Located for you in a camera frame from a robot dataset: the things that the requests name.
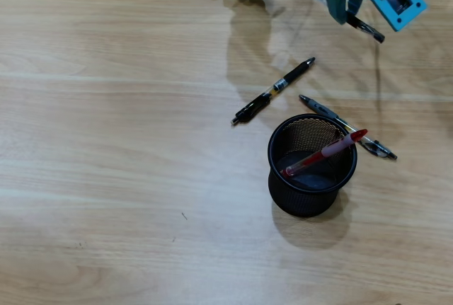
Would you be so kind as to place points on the clear capped pen black grip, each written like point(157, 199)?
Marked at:
point(368, 30)

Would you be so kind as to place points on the black retractable pen with label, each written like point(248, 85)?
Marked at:
point(290, 75)

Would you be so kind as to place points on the grey clear retractable pen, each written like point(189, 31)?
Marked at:
point(320, 108)

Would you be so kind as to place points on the red retractable pen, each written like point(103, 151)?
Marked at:
point(336, 147)

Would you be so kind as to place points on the black mesh pen holder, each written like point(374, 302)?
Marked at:
point(304, 202)

